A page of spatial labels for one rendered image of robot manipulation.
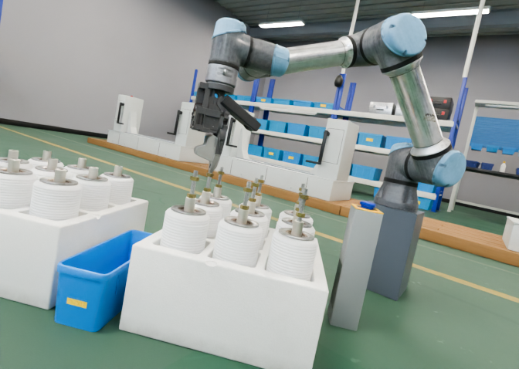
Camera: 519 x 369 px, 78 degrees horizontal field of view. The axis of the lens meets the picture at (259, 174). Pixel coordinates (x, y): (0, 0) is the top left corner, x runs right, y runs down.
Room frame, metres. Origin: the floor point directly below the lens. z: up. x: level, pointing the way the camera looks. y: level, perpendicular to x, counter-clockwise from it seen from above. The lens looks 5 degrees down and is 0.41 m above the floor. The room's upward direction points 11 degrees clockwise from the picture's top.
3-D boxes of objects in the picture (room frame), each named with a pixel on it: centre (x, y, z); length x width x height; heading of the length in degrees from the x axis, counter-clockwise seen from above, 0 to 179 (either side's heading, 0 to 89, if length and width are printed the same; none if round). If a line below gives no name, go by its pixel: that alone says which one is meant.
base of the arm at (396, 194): (1.17, -0.51, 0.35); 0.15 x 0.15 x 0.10
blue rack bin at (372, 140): (5.49, -1.78, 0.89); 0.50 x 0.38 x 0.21; 146
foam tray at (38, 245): (0.85, 0.55, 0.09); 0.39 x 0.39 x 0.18; 84
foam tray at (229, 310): (0.79, 0.01, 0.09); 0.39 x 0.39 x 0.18; 84
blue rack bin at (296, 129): (6.24, -0.64, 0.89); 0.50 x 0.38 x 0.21; 147
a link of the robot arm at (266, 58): (0.85, 0.05, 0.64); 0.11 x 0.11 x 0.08; 20
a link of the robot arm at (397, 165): (1.17, -0.51, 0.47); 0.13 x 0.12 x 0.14; 20
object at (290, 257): (0.66, -0.10, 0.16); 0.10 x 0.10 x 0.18
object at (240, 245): (0.67, 0.02, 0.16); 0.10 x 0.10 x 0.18
